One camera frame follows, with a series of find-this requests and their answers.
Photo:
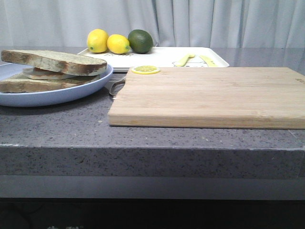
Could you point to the yellow plastic knife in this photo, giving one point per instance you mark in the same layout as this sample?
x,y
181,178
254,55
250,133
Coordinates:
x,y
210,62

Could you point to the bread slice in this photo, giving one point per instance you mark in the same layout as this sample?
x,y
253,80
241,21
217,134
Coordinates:
x,y
19,83
62,62

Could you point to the wooden cutting board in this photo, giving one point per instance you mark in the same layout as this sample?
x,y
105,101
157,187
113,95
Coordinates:
x,y
216,97

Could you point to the white serving tray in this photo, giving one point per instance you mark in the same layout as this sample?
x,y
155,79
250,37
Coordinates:
x,y
158,56

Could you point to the fried egg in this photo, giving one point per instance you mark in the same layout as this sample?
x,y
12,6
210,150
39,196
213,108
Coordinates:
x,y
40,74

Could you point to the green lime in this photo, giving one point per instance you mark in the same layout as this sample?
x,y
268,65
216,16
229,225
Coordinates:
x,y
140,41

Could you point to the yellow lemon left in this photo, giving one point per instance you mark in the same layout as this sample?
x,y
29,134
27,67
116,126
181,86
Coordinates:
x,y
97,41

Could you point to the grey curtain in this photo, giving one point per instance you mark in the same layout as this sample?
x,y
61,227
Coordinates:
x,y
197,23

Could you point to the lemon slice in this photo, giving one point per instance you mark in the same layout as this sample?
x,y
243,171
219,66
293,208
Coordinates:
x,y
145,69

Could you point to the yellow lemon middle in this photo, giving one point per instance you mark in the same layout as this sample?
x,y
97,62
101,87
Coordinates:
x,y
118,44

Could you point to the light blue plate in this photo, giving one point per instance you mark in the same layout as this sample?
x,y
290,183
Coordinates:
x,y
57,96

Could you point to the yellow lemon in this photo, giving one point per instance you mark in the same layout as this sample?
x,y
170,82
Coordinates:
x,y
97,41
118,44

